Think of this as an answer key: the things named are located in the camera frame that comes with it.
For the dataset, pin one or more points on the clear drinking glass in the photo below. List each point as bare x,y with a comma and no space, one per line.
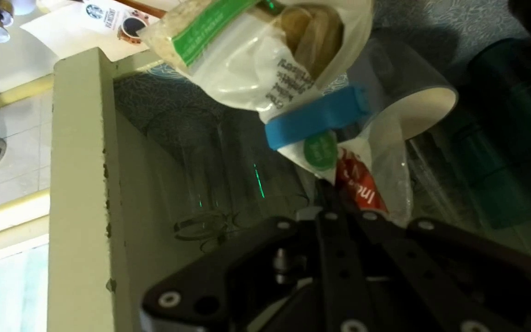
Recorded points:
247,177
184,177

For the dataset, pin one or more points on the white plastic food packet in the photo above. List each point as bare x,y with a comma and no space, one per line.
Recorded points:
239,61

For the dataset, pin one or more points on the clear bag of bread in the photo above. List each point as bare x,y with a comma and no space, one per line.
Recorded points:
155,98

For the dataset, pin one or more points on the blue bag clip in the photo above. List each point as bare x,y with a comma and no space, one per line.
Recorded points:
313,120

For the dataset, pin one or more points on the white printed paper card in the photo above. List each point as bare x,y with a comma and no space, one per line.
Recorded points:
86,24

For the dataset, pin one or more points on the dark green tumbler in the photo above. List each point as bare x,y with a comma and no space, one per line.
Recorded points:
510,122

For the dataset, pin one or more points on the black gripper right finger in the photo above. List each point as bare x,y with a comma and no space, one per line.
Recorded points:
461,277

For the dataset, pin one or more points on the glass with white rim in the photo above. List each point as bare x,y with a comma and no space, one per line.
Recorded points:
424,102

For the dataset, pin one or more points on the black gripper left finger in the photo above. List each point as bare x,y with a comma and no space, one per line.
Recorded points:
215,277

